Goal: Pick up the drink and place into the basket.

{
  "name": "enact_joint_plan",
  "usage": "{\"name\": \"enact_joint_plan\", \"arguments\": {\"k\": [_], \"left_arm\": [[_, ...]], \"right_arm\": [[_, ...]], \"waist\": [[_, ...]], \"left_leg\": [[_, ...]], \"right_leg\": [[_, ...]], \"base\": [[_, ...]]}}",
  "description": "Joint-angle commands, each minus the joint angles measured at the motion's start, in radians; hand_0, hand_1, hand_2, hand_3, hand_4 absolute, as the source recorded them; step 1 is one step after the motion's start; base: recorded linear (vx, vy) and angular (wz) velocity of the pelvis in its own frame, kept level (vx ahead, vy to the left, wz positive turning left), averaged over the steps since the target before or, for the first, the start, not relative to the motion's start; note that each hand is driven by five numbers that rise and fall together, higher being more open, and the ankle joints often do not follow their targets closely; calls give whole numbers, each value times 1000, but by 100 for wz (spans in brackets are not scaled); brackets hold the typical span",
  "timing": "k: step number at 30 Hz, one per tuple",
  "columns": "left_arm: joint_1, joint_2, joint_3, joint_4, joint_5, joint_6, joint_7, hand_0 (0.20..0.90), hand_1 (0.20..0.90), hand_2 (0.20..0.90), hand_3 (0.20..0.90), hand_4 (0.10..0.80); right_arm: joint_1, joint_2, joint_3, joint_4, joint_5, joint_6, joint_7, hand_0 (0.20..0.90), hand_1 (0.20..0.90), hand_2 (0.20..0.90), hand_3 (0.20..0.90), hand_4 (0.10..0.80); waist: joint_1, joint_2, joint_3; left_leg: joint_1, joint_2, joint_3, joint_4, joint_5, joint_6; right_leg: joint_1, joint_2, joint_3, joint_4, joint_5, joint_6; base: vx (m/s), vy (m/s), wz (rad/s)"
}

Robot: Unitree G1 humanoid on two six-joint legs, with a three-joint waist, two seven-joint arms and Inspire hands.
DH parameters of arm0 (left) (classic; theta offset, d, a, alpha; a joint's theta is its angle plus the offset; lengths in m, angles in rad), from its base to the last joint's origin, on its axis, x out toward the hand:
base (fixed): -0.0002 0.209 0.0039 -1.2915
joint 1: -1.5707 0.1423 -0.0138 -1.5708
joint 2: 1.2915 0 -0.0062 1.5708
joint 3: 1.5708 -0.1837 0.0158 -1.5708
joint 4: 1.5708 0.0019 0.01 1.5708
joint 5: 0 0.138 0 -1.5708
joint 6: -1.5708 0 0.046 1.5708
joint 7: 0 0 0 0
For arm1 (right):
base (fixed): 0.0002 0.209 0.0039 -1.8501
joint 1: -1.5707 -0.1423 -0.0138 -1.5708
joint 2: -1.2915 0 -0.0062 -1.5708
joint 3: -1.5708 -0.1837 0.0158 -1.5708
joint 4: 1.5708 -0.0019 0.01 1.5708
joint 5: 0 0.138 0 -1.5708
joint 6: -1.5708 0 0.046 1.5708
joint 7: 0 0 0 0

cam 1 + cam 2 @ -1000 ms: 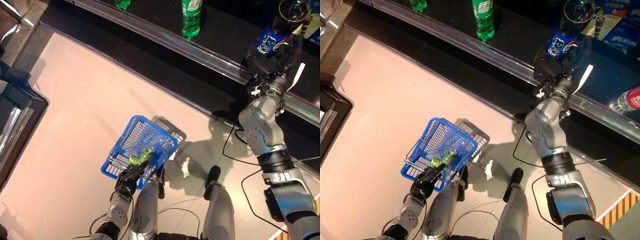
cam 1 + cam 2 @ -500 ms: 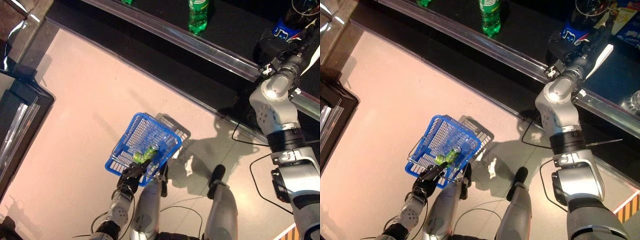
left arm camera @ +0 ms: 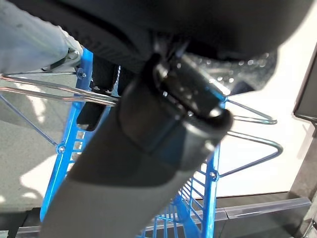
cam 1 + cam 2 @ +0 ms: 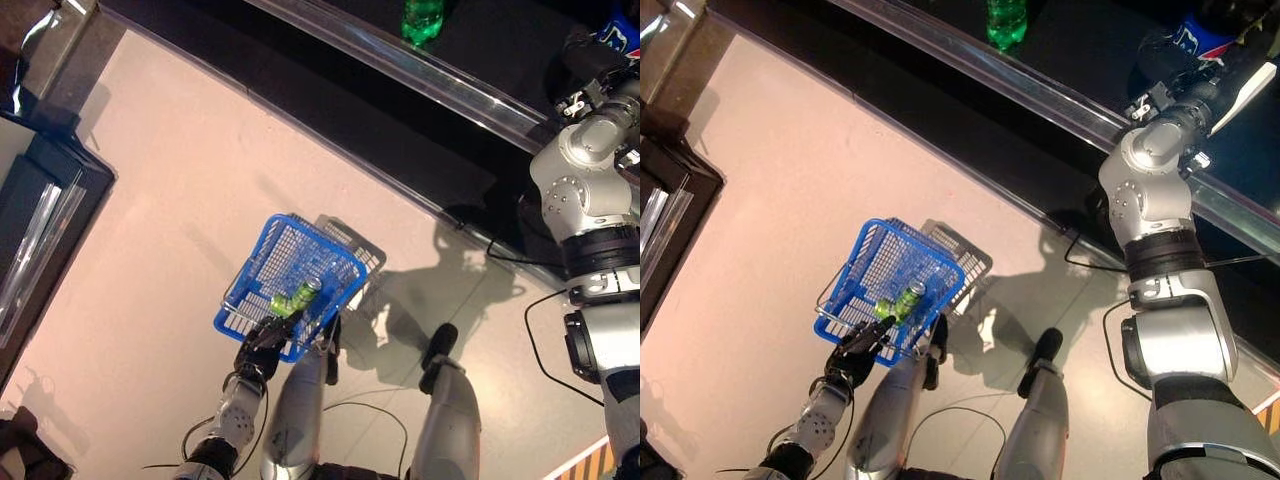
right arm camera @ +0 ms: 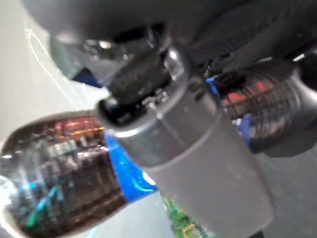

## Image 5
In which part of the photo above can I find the green Sprite bottle yellow cap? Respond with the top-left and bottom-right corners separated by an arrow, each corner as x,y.
159,192 -> 217,238

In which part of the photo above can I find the Pepsi bottle blue label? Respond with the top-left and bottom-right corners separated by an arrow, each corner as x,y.
0,60 -> 317,238

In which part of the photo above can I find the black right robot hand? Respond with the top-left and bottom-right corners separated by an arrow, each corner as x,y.
21,0 -> 317,238

